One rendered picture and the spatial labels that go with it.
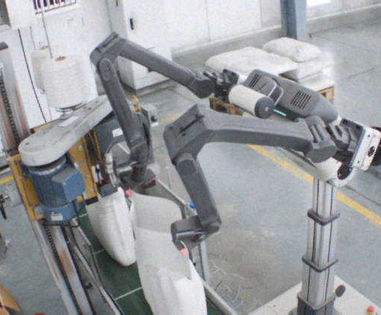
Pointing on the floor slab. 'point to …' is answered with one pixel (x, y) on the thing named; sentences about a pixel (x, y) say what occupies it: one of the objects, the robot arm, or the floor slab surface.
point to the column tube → (19, 154)
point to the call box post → (204, 263)
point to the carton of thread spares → (3, 298)
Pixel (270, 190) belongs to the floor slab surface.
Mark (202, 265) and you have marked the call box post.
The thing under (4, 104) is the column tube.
